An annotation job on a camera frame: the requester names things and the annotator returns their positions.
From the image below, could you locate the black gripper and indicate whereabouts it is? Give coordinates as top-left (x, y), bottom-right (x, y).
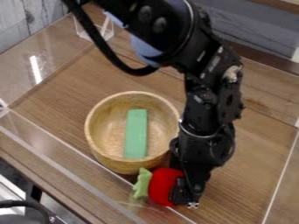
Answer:
top-left (167, 115), bottom-right (238, 210)

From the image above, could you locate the red plush tomato toy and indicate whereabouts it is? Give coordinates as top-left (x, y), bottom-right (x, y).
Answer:
top-left (132, 167), bottom-right (187, 207)

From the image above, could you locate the wooden bowl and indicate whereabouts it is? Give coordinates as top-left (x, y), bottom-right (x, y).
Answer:
top-left (84, 91), bottom-right (179, 175)

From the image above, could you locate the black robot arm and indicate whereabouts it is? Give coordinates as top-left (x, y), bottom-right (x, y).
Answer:
top-left (62, 0), bottom-right (244, 208)

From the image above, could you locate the green rectangular block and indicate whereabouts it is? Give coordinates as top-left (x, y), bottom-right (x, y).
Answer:
top-left (124, 109), bottom-right (147, 159)

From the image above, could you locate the black metal table leg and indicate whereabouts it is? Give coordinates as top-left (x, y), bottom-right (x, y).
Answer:
top-left (24, 185), bottom-right (67, 224)

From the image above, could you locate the black cable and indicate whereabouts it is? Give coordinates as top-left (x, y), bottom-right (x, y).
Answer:
top-left (0, 199), bottom-right (52, 224)

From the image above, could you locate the clear acrylic corner bracket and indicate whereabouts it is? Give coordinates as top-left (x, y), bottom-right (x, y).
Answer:
top-left (74, 16), bottom-right (115, 41)

